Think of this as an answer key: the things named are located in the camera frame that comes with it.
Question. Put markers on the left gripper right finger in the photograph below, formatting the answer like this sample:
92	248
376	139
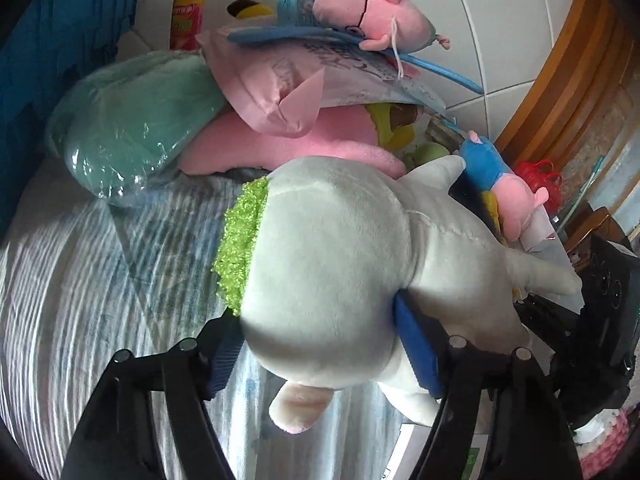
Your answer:
528	434

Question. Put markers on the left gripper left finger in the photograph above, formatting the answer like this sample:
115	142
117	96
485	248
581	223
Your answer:
116	436

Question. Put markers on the white plush green mane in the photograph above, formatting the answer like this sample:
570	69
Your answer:
313	255

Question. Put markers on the white green book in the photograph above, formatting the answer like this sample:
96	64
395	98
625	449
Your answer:
439	457

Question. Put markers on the striped bed sheet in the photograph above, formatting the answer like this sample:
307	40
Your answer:
81	279

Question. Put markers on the pink pig plush blue shirt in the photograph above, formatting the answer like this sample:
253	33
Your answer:
489	173

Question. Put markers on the red plastic bag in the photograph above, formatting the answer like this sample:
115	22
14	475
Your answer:
542	175

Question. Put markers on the green ball toy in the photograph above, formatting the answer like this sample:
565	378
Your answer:
423	154

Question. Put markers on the yellow green plush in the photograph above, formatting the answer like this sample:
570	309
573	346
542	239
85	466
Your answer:
394	124

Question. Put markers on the large pink plush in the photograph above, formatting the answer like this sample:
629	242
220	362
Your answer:
227	142

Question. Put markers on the teal cushion in plastic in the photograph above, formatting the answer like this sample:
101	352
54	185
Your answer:
121	129

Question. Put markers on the pink pig plush teal hat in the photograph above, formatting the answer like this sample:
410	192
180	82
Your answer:
380	24

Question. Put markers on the red yellow chips can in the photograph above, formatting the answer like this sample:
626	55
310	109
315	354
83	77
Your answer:
186	24

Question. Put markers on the blue plastic storage crate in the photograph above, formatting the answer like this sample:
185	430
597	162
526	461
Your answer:
50	47

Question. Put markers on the yellow black toy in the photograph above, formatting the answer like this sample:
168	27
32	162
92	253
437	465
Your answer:
244	9

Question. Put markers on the teal small box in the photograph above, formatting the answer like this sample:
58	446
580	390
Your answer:
296	13

